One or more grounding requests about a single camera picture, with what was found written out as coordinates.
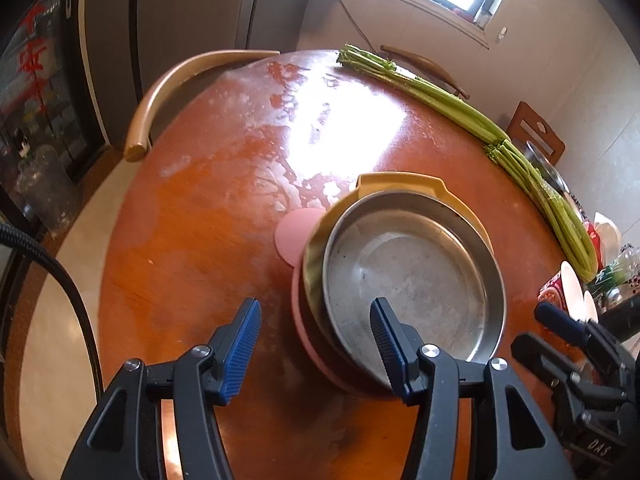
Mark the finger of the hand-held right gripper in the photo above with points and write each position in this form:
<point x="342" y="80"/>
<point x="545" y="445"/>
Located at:
<point x="557" y="321"/>
<point x="540" y="357"/>

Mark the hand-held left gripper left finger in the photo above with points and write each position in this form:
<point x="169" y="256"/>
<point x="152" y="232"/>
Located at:
<point x="240" y="355"/>

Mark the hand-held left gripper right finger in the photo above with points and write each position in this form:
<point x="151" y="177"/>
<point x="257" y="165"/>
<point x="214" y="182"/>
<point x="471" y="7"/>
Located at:
<point x="390" y="350"/>

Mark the red instant noodle bowl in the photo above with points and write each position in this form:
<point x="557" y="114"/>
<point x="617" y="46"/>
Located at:
<point x="570" y="285"/>
<point x="590" y="307"/>

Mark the round metal tray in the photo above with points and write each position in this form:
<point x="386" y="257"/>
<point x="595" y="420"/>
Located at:
<point x="415" y="280"/>

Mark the pink bear-shaped plate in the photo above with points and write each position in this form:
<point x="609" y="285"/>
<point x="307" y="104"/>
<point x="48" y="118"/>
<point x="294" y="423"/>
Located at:
<point x="295" y="235"/>

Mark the yellow shell-shaped plate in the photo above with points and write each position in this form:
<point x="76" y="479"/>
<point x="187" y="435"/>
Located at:
<point x="400" y="182"/>

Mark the clear bottle with green label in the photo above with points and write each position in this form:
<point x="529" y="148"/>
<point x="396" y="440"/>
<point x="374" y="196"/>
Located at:
<point x="617" y="275"/>

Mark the red tissue pack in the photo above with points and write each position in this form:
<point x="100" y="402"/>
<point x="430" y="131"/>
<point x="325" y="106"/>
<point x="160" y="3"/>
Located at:
<point x="607" y="235"/>

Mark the steel basin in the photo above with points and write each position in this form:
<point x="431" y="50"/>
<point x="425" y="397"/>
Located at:
<point x="552" y="172"/>

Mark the wooden chair with carved back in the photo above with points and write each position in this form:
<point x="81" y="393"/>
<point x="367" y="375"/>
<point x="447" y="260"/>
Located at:
<point x="525" y="125"/>

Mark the long celery bunch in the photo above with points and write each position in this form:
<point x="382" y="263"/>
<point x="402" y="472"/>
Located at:
<point x="440" y="97"/>

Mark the clear water jug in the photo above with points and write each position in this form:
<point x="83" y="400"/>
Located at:
<point x="45" y="185"/>

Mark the dark wooden curved chair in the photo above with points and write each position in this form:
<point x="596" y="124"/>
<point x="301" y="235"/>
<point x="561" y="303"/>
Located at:
<point x="425" y="62"/>

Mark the dark glass door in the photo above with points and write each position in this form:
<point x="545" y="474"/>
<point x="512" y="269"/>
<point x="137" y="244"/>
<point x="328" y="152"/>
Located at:
<point x="30" y="85"/>

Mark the grey refrigerator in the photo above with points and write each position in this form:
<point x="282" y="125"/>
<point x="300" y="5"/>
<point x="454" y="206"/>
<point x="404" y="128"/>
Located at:
<point x="190" y="10"/>

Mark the white wall socket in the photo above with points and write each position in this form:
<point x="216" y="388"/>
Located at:
<point x="501" y="33"/>

